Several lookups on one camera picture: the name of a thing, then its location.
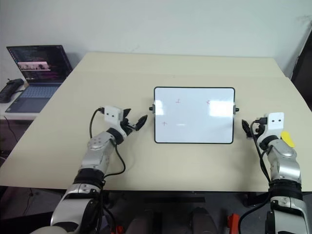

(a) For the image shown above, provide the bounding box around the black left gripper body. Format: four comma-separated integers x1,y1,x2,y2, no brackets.
120,116,137,135

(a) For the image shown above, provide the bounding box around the dark tall cabinet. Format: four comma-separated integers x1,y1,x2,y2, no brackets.
288,24,312,111

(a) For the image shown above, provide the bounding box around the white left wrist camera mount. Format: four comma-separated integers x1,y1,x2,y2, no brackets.
104,105,125,122

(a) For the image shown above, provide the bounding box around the large red clamp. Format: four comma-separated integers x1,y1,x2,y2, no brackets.
227,213,241,234

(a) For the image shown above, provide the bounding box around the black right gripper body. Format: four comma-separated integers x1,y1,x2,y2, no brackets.
251,117,268,140

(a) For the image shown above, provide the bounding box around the beige robot torso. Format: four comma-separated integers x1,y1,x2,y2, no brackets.
29,223,81,234

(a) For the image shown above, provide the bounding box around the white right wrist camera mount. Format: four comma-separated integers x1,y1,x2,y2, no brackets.
266,112,285,136

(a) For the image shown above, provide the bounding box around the black-framed small whiteboard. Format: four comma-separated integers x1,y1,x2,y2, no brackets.
148,86,240,145

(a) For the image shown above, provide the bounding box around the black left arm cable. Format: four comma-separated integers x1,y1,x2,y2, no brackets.
89,107,127,178

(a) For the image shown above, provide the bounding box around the open grey laptop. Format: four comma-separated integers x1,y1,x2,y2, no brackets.
5,44,74,114

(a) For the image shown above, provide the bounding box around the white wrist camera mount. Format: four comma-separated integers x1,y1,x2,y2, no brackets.
266,112,285,136
104,105,125,122

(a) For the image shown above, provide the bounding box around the yellow object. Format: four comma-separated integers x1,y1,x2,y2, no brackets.
280,131,295,148

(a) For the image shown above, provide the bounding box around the black table frame bar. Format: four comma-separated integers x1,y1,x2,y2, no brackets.
145,196,206,203

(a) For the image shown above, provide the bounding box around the black handheld device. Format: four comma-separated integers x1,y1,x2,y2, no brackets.
0,78,25,104

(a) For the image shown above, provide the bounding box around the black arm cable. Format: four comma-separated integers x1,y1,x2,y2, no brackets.
89,107,127,178
238,117,273,234

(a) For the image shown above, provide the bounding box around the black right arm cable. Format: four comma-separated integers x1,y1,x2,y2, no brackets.
238,117,273,234

